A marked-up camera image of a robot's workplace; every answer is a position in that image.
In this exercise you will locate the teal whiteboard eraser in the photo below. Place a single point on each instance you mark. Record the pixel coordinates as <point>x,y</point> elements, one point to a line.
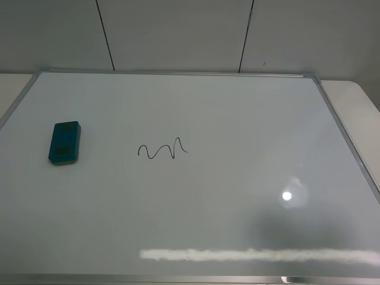
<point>65,143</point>

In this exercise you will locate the black marker squiggle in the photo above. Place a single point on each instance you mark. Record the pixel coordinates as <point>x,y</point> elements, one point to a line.
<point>171,149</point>

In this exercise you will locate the white aluminium-framed whiteboard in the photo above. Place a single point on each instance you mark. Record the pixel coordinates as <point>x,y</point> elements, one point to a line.
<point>272,191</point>

